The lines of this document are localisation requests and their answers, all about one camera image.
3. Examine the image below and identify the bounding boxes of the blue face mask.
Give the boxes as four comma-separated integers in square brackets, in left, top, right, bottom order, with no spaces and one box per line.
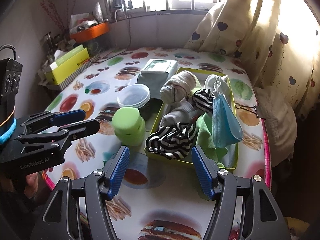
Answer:
[212,92,243,148]

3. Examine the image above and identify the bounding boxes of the white sock in box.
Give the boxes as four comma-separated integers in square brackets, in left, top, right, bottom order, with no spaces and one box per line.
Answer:
[204,74,231,98]

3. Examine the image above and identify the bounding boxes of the orange tray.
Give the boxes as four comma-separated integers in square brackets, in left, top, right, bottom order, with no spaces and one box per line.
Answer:
[70,22,110,43]

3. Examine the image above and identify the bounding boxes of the green round container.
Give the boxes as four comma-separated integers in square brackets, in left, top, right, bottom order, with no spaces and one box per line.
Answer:
[112,107,145,146]

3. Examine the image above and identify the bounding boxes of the black binder clip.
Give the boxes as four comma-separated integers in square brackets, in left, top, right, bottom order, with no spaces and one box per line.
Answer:
[235,102,266,120]

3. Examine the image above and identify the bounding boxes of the yellow-green shallow box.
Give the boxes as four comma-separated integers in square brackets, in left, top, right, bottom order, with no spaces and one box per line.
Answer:
[145,68,238,171]

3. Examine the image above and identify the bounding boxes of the green cloth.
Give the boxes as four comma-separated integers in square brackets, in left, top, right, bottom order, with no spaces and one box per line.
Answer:
[195,113,228,167]

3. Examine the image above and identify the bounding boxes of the heart pattern curtain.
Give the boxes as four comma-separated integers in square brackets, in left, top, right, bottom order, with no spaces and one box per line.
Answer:
[185,0,319,118]

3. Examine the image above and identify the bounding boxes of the grey sock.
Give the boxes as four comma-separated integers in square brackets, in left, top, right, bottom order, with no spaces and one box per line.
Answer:
[159,101,201,127]

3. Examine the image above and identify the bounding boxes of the rolled beige striped socks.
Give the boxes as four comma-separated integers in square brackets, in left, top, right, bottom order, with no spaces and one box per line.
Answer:
[160,70,197,104]

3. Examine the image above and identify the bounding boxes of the clear plastic round container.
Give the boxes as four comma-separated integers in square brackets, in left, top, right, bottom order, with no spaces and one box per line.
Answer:
[117,84,151,108]

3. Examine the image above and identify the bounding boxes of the teal tissue pack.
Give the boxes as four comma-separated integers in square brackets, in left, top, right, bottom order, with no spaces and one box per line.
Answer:
[137,59,177,99]

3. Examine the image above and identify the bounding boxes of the black white striped sock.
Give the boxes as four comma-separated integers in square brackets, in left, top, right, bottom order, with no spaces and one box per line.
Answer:
[145,122,197,160]

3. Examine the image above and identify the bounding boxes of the person's left hand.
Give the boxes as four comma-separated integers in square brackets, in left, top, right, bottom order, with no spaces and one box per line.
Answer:
[1,173,39,199]

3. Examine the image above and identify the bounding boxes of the black power cable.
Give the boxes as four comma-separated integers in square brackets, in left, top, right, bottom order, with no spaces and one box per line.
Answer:
[93,3,132,64]

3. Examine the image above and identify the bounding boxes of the light green flat box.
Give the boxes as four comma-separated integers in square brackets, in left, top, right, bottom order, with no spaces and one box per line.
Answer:
[49,45,84,71]

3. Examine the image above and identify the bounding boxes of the yellow cardboard box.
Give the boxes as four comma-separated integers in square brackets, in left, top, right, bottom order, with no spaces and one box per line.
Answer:
[44,48,89,85]

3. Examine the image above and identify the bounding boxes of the black camera box with cable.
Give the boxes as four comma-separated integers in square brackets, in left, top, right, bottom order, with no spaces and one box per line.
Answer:
[0,44,23,134]

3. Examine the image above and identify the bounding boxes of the beige cushion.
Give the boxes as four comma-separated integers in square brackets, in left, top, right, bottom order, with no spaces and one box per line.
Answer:
[254,86,297,167]

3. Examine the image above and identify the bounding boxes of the striped flat box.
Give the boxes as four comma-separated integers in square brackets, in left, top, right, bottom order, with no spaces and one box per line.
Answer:
[56,55,101,91]

